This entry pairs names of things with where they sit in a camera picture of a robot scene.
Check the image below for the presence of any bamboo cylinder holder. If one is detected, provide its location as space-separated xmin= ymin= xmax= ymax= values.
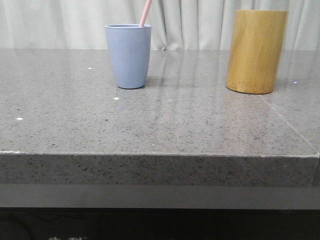
xmin=226 ymin=9 xmax=289 ymax=94

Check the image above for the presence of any blue plastic cup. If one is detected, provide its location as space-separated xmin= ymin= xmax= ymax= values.
xmin=105 ymin=24 xmax=152 ymax=89

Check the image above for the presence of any white curtain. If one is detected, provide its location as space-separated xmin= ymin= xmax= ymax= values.
xmin=0 ymin=0 xmax=320 ymax=51

